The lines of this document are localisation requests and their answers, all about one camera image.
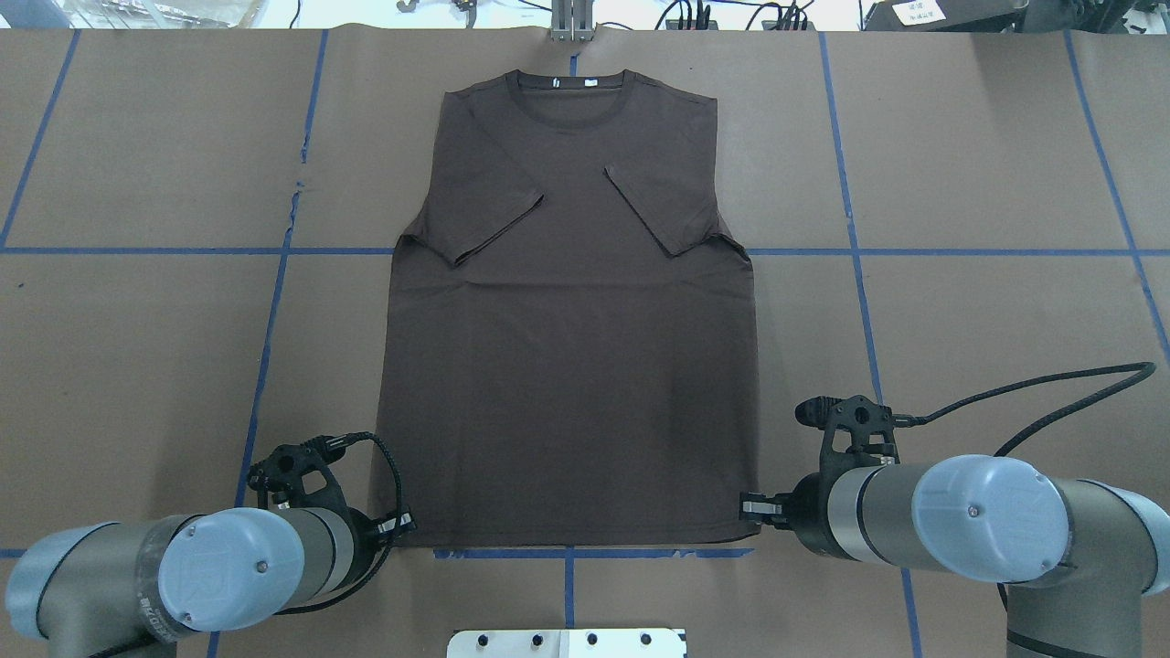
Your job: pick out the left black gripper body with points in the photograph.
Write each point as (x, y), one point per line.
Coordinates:
(363, 528)

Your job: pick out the aluminium profile post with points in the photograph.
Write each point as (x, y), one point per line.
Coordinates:
(572, 20)

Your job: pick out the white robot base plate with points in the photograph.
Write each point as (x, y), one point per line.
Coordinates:
(589, 642)

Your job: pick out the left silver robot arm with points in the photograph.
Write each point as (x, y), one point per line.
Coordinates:
(137, 590)

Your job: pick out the dark brown t-shirt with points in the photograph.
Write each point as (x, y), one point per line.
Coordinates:
(571, 351)

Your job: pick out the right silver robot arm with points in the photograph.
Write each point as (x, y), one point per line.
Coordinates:
(1075, 558)

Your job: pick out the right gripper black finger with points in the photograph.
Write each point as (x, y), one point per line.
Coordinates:
(761, 509)

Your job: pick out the brown paper table cover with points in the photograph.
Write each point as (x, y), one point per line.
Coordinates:
(198, 232)

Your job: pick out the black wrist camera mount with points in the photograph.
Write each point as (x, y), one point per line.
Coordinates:
(857, 433)
(300, 476)

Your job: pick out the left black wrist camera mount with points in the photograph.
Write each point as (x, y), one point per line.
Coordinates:
(300, 476)

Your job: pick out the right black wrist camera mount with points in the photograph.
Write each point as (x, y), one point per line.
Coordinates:
(857, 433)

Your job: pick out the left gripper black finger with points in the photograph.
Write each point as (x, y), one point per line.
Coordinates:
(393, 525)

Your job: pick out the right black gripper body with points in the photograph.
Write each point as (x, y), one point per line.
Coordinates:
(808, 505)

